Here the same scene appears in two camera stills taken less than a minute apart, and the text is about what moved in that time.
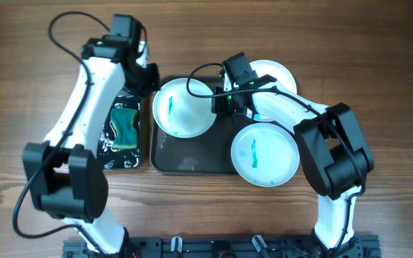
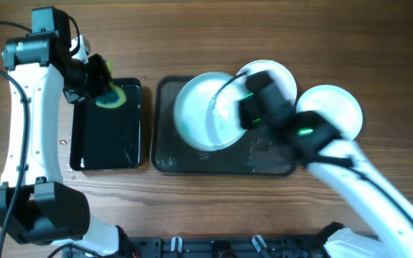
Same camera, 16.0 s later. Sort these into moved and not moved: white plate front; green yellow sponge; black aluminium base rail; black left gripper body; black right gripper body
Moved: white plate front; black left gripper body; black right gripper body; green yellow sponge
Not moved: black aluminium base rail
